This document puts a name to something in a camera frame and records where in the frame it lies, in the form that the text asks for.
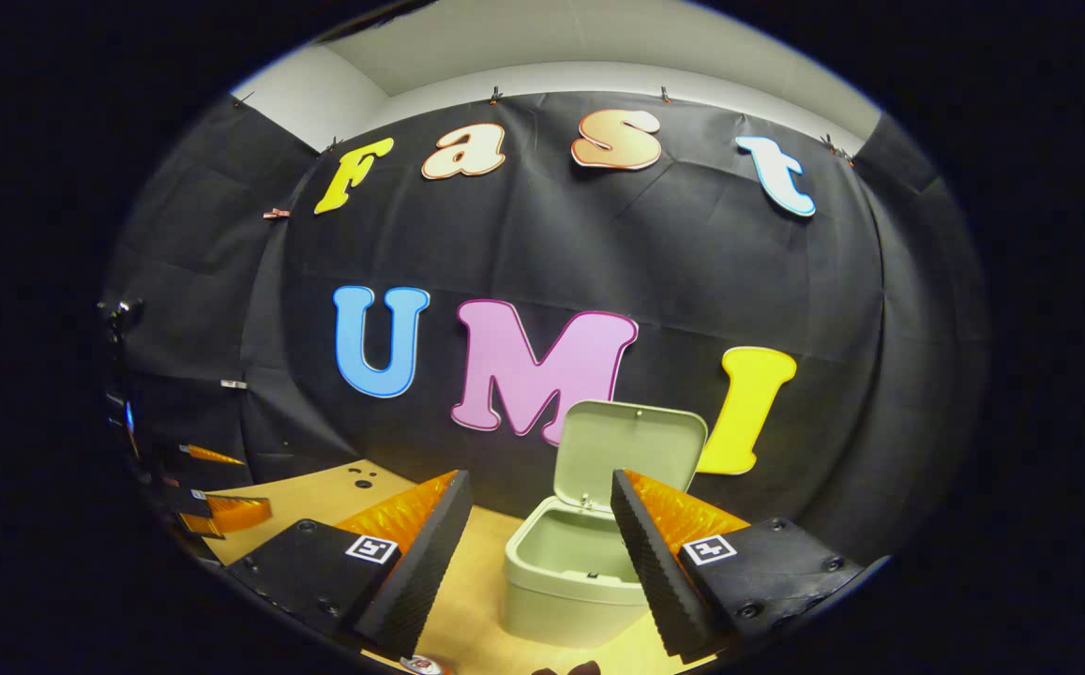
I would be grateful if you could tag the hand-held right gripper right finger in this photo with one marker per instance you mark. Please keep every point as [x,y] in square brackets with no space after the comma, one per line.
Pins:
[659,562]

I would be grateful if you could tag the green desktop garbage bin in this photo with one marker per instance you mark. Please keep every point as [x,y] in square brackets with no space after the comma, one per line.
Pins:
[551,609]

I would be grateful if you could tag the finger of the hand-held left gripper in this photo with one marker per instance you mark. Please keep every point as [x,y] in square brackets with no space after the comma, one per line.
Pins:
[228,514]
[209,455]

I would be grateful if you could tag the black backdrop cloth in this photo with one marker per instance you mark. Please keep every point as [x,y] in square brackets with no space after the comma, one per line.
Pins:
[692,281]

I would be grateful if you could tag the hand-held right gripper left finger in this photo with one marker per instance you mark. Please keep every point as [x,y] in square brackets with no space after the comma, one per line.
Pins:
[429,553]

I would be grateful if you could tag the green garbage bin lid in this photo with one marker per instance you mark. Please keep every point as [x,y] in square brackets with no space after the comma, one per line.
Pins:
[626,450]

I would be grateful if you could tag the wooden desktop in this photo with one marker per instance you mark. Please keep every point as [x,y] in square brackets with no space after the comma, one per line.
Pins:
[476,581]

